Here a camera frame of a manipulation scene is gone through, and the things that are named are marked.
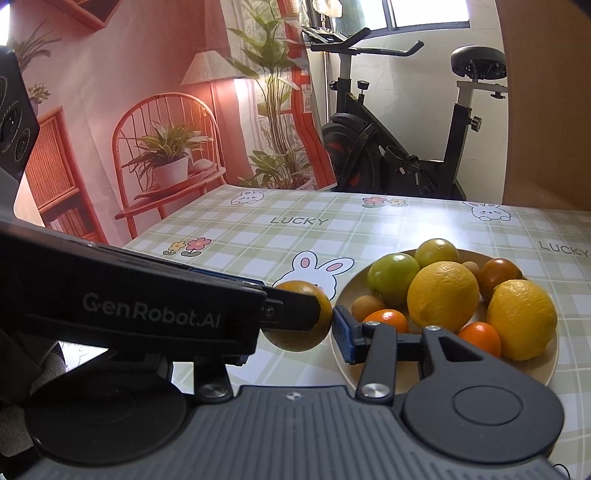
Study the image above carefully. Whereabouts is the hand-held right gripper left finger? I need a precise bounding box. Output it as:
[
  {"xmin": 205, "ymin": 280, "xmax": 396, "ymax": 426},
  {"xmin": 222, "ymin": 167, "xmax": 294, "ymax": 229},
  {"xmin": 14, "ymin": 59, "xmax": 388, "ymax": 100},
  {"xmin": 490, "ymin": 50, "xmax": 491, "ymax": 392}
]
[{"xmin": 193, "ymin": 362, "xmax": 234, "ymax": 403}]

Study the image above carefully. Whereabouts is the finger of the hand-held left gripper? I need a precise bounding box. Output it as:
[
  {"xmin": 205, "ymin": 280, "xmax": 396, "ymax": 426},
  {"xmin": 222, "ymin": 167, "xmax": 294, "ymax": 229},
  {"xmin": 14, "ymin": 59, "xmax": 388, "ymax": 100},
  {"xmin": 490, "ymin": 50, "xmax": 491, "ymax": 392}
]
[
  {"xmin": 188, "ymin": 267, "xmax": 267, "ymax": 289},
  {"xmin": 261, "ymin": 291, "xmax": 325, "ymax": 332}
]

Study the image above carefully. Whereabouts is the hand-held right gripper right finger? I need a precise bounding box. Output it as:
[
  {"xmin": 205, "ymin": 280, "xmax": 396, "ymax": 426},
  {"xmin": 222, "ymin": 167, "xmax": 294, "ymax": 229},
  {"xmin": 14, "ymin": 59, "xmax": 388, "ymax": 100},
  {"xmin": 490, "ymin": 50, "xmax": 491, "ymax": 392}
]
[{"xmin": 332, "ymin": 305, "xmax": 488, "ymax": 402}]

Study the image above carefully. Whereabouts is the small yellow-orange citrus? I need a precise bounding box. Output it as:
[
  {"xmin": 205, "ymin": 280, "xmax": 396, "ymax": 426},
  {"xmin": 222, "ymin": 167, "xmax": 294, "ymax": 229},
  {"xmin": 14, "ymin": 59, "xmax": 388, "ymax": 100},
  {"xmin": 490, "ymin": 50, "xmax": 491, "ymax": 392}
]
[{"xmin": 262, "ymin": 280, "xmax": 333, "ymax": 354}]

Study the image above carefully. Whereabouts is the orange kumquat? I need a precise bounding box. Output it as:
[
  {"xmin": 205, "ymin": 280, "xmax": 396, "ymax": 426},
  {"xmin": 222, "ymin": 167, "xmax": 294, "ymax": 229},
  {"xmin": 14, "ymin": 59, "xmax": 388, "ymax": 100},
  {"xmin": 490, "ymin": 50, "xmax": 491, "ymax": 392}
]
[
  {"xmin": 457, "ymin": 322, "xmax": 502, "ymax": 358},
  {"xmin": 361, "ymin": 309, "xmax": 410, "ymax": 334}
]

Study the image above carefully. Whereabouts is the green plum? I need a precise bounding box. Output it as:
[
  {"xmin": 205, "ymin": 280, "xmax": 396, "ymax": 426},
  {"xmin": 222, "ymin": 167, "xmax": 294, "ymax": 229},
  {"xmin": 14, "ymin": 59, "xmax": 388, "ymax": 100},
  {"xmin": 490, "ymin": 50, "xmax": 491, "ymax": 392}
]
[
  {"xmin": 367, "ymin": 253, "xmax": 422, "ymax": 302},
  {"xmin": 414, "ymin": 238, "xmax": 461, "ymax": 269}
]

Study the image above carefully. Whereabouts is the large yellow lemon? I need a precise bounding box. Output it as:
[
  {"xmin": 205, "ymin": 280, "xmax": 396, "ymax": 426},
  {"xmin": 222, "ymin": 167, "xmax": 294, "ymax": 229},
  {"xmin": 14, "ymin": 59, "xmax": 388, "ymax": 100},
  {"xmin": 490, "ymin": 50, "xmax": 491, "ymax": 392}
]
[
  {"xmin": 407, "ymin": 261, "xmax": 481, "ymax": 334},
  {"xmin": 486, "ymin": 279, "xmax": 558, "ymax": 361}
]

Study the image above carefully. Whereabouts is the dark orange tangerine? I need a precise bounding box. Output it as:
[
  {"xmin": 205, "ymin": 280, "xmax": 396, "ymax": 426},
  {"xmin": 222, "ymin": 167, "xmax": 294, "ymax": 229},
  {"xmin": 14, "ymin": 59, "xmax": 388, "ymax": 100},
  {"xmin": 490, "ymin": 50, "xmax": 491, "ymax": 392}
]
[{"xmin": 475, "ymin": 258, "xmax": 525, "ymax": 301}]

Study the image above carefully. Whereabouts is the cream round plate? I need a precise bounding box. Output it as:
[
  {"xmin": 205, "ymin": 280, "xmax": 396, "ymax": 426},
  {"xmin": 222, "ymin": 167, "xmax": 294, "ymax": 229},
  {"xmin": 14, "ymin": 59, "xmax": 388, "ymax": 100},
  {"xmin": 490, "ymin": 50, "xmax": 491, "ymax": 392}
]
[{"xmin": 330, "ymin": 249, "xmax": 560, "ymax": 391}]

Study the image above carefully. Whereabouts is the green checked tablecloth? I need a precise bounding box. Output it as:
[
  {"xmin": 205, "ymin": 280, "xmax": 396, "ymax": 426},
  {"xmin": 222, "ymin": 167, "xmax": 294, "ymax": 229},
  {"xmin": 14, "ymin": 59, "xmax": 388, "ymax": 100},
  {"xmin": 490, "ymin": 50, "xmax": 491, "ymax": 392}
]
[{"xmin": 60, "ymin": 185, "xmax": 591, "ymax": 480}]

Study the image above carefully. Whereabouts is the black exercise bike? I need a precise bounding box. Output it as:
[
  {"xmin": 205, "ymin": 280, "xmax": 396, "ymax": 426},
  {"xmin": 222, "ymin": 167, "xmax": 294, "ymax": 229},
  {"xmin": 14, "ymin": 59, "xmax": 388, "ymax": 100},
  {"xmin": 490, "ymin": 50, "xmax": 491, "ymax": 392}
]
[{"xmin": 302, "ymin": 25, "xmax": 509, "ymax": 200}]

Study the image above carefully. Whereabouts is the printed room backdrop poster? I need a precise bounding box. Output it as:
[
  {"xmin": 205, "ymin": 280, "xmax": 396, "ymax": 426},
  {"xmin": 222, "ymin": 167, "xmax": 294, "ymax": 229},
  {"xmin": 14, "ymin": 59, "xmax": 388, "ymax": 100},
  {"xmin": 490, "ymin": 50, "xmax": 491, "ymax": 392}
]
[{"xmin": 9, "ymin": 0, "xmax": 338, "ymax": 245}]

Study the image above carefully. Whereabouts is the brown wooden board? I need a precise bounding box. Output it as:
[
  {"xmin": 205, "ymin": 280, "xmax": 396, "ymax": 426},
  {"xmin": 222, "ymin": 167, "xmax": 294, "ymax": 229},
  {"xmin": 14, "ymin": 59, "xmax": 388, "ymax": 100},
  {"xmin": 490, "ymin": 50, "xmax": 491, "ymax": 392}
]
[{"xmin": 494, "ymin": 0, "xmax": 591, "ymax": 208}]

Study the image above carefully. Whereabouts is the bright window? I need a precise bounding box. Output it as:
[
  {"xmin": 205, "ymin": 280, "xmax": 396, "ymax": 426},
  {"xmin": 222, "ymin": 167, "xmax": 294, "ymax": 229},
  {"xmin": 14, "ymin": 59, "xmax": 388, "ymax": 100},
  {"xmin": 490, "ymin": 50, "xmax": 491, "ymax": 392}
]
[{"xmin": 383, "ymin": 0, "xmax": 472, "ymax": 33}]

